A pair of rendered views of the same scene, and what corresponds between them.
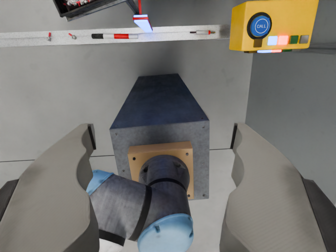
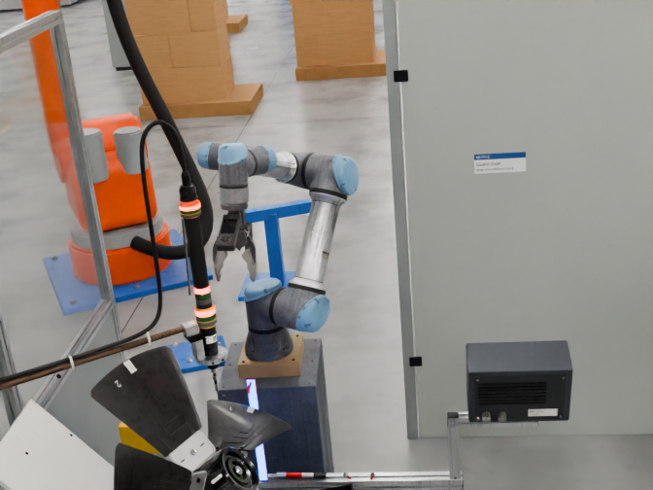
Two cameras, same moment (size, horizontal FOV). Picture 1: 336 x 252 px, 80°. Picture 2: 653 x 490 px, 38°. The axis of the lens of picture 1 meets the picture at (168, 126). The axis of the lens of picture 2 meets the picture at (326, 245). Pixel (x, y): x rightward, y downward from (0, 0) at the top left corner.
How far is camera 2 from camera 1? 242 cm
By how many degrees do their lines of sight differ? 45
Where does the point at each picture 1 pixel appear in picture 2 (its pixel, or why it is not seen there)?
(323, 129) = (72, 422)
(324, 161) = (83, 388)
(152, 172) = (274, 341)
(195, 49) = not seen: outside the picture
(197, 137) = (230, 380)
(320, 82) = not seen: hidden behind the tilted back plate
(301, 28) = not seen: hidden behind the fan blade
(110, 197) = (292, 307)
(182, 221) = (249, 296)
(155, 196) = (266, 311)
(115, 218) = (289, 295)
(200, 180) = (236, 354)
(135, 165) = (293, 356)
